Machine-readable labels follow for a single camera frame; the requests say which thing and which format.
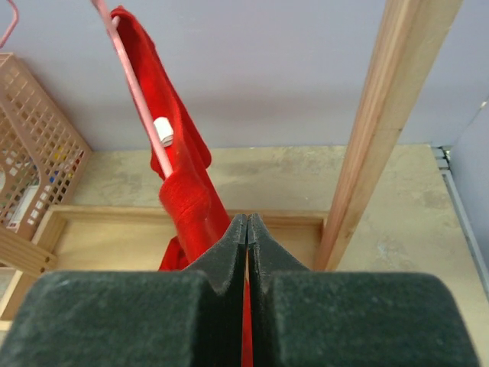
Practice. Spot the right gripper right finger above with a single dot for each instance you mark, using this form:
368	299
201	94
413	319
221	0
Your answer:
313	318

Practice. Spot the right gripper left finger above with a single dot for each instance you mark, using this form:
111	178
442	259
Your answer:
191	317

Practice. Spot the red t shirt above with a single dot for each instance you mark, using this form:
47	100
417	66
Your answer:
187	195

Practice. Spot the wooden clothes rack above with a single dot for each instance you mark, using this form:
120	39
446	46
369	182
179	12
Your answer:
103	237

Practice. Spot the peach desk file organizer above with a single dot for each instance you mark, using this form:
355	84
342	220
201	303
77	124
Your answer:
31	123

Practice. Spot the papers in organizer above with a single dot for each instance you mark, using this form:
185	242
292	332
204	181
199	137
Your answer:
28	190

